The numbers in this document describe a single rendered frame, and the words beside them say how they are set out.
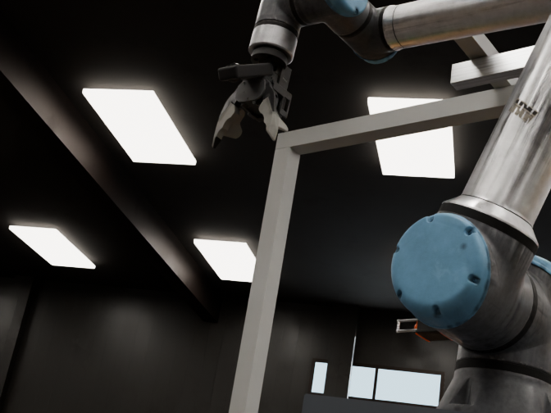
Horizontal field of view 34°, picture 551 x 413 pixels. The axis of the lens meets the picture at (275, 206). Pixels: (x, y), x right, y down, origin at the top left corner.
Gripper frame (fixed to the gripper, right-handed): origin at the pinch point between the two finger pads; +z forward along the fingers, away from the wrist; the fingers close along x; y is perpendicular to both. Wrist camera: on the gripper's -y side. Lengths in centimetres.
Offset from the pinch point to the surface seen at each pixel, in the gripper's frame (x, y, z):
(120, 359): 813, 681, -98
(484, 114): 113, 290, -173
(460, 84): 111, 256, -172
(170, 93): 401, 304, -236
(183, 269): 637, 586, -190
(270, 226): 243, 282, -107
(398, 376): 483, 837, -141
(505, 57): 86, 253, -183
